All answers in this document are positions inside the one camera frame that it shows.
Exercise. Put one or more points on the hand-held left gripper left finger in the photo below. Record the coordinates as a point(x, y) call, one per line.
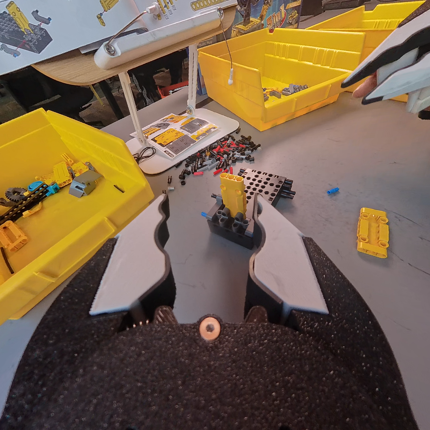
point(131, 269)

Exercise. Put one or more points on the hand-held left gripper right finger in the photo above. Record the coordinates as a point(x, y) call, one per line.
point(289, 269)

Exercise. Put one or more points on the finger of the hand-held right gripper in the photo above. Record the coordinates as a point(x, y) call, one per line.
point(403, 50)
point(420, 84)

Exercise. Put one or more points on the black lego model yellow beam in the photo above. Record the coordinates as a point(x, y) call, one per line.
point(262, 185)

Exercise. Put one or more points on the yellow lego panel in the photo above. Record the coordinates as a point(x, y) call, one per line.
point(373, 232)

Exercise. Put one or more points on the yellow storage bin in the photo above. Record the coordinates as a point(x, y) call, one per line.
point(376, 20)
point(101, 168)
point(282, 54)

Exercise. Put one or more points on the heap of yellow lego parts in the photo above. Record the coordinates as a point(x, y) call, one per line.
point(40, 195)

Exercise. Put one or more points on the pile of loose lego pieces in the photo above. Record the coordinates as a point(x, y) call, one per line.
point(215, 151)

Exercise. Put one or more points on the colourful lego set box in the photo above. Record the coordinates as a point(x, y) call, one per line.
point(265, 17)

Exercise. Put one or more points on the open lego instruction manual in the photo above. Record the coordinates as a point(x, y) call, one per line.
point(67, 20)

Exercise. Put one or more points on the person's right hand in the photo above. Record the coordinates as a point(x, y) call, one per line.
point(363, 87)

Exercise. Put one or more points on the sticker sheet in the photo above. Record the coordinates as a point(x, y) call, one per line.
point(178, 134)

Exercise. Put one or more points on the white stand base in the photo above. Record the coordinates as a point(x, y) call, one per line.
point(222, 124)

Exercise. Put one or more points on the white document stand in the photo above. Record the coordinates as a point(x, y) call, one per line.
point(161, 37)

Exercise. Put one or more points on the metal gooseneck page holder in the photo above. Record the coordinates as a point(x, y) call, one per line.
point(127, 27)

